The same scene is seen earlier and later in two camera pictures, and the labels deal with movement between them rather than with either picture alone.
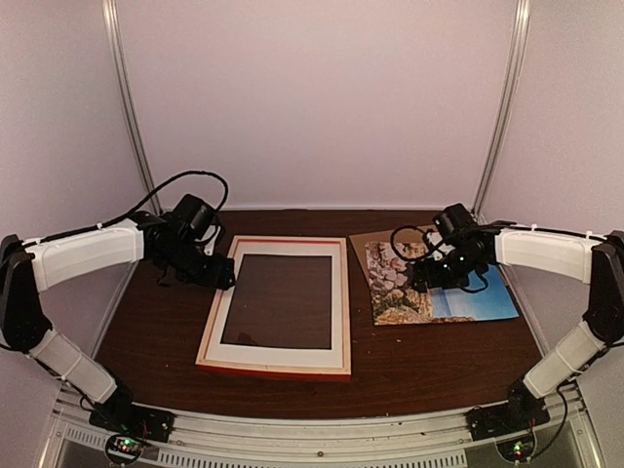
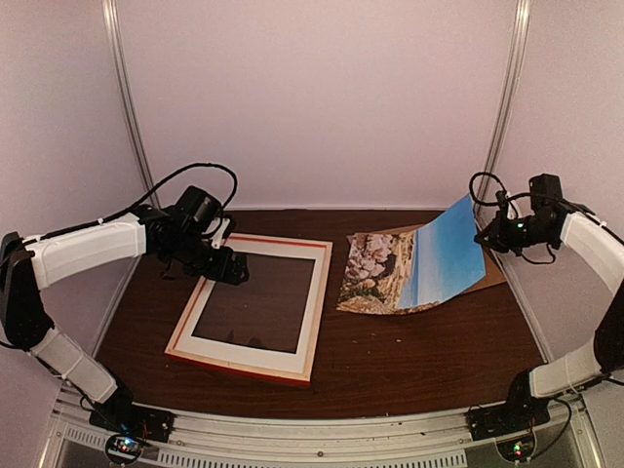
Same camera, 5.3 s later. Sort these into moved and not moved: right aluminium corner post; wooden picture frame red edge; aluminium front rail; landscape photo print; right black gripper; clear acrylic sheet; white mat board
Moved: landscape photo print; right black gripper; white mat board; wooden picture frame red edge
Not moved: right aluminium corner post; clear acrylic sheet; aluminium front rail
